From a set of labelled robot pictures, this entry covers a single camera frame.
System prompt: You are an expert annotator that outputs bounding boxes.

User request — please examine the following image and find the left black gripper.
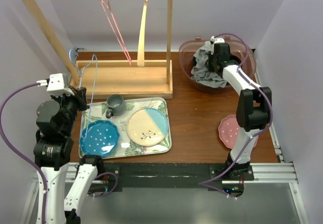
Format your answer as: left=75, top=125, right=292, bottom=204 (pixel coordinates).
left=50, top=84, right=90, bottom=135

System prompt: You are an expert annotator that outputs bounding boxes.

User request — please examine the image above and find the light blue hanger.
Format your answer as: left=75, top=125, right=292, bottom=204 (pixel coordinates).
left=69, top=48, right=98, bottom=140

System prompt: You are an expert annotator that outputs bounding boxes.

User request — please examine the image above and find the grey tank top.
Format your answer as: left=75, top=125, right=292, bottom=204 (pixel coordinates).
left=191, top=41, right=227, bottom=88

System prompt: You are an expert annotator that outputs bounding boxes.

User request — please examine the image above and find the cream plastic hanger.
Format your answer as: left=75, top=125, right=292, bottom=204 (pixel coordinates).
left=137, top=0, right=148, bottom=67

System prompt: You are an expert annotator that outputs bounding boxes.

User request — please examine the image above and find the pink plastic hanger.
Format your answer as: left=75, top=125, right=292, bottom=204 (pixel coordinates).
left=100, top=0, right=133, bottom=66

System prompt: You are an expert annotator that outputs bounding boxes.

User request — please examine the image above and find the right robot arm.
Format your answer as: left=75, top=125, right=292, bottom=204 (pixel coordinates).
left=203, top=37, right=273, bottom=184

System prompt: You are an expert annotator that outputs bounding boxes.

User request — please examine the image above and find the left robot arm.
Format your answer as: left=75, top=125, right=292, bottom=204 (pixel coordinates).
left=33, top=86, right=104, bottom=223

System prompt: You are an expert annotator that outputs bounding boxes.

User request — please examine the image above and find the pink transparent plastic bin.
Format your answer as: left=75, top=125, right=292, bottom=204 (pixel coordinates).
left=179, top=34, right=256, bottom=93

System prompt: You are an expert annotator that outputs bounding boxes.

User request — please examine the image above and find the wooden clothes rack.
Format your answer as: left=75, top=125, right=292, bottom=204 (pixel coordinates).
left=22, top=0, right=173, bottom=99

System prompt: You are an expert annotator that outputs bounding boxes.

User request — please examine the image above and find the floral rectangular tray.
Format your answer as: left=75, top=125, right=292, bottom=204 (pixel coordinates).
left=79, top=97, right=172, bottom=158

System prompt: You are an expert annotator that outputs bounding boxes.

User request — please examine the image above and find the grey ceramic mug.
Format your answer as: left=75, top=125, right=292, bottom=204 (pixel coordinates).
left=105, top=94, right=126, bottom=119

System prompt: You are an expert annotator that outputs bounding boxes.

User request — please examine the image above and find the blue dotted plate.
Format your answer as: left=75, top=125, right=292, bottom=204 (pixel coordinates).
left=79, top=120, right=120, bottom=158

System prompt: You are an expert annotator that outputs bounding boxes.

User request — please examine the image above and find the cream and blue plate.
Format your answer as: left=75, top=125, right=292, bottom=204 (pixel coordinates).
left=126, top=107, right=169, bottom=147

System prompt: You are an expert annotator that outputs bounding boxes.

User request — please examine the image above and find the pink dotted plate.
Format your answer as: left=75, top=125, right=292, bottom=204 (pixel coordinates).
left=218, top=115, right=260, bottom=149

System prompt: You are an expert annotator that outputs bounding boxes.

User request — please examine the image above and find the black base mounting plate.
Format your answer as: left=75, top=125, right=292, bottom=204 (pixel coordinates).
left=88, top=162, right=254, bottom=196

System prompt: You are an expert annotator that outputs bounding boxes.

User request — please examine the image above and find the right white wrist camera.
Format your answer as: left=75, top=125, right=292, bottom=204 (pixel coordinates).
left=210, top=36, right=225, bottom=44

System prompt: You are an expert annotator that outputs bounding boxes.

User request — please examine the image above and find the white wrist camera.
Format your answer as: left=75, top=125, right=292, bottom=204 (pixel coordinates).
left=210, top=36, right=225, bottom=44
left=36, top=73, right=75, bottom=97

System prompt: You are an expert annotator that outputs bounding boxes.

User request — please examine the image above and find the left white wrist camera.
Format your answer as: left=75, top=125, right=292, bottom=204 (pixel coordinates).
left=36, top=73, right=75, bottom=97

